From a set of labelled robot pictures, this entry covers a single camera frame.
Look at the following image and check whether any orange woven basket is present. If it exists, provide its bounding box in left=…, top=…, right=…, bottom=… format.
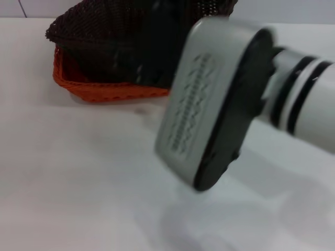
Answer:
left=53, top=45, right=170, bottom=103

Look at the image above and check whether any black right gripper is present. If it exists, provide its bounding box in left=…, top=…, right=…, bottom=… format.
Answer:
left=138, top=12, right=195, bottom=87

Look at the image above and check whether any dark brown woven basket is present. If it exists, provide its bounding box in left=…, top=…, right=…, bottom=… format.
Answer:
left=44, top=0, right=239, bottom=89

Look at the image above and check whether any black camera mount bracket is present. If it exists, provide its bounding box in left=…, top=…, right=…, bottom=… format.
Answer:
left=195, top=28, right=278, bottom=193

